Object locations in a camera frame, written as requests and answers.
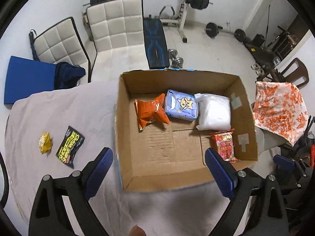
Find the white quilted chair right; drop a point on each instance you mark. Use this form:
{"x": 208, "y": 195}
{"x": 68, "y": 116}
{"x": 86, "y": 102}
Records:
{"x": 117, "y": 28}

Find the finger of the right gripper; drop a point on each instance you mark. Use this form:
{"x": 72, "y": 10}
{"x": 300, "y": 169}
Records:
{"x": 283, "y": 162}

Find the orange white patterned cloth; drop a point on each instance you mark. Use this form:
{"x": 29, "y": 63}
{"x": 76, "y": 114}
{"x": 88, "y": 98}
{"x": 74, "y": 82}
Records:
{"x": 279, "y": 108}

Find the white quilted chair left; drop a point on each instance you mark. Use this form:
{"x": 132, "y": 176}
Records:
{"x": 62, "y": 43}

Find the dark navy cloth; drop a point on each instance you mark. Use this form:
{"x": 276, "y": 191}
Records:
{"x": 67, "y": 75}

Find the yellow snack packet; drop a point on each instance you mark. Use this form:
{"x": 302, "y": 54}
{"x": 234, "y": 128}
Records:
{"x": 45, "y": 143}

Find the barbell on floor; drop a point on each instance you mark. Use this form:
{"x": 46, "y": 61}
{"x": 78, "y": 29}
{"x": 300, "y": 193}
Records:
{"x": 212, "y": 30}

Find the orange snack packet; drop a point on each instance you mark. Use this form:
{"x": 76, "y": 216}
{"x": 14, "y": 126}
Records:
{"x": 151, "y": 111}

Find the blue foam mat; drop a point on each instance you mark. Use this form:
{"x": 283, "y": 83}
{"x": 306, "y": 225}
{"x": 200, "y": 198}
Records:
{"x": 26, "y": 77}

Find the open cardboard box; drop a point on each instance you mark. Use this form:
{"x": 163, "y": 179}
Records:
{"x": 172, "y": 156}

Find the black blue weight bench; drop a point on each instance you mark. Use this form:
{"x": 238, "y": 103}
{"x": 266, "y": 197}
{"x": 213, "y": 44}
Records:
{"x": 155, "y": 44}

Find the white barbell rack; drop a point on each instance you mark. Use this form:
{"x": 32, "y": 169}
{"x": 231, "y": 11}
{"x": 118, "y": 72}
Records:
{"x": 177, "y": 19}

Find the blue tissue pack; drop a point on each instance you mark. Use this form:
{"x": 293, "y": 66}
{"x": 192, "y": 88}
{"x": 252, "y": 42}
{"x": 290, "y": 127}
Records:
{"x": 181, "y": 105}

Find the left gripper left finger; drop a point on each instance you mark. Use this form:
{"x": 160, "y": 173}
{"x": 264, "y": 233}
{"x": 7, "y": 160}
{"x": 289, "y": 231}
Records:
{"x": 48, "y": 214}

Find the grey table cloth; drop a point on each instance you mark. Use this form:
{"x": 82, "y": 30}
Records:
{"x": 98, "y": 154}

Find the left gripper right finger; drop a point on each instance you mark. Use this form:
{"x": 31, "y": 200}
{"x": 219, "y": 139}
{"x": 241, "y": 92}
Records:
{"x": 268, "y": 216}

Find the white soft plastic pack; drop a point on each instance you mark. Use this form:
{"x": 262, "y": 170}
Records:
{"x": 214, "y": 112}

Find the black shoe wipes pack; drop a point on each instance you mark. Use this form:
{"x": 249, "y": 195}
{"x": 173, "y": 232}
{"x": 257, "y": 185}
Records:
{"x": 67, "y": 150}

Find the black exercise machine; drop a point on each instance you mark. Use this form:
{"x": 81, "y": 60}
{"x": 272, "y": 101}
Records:
{"x": 267, "y": 56}

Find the brown wooden chair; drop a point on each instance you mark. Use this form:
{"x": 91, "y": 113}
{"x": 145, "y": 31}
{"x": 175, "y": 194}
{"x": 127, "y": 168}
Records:
{"x": 299, "y": 76}

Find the red floral wipes pack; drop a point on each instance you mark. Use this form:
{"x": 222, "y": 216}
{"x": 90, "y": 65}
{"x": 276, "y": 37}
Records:
{"x": 223, "y": 143}

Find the white quilted chair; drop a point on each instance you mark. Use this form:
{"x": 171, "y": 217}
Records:
{"x": 62, "y": 43}
{"x": 117, "y": 28}

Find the chrome dumbbell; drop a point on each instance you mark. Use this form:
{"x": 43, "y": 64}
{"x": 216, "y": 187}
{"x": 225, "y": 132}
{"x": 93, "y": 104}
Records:
{"x": 176, "y": 61}

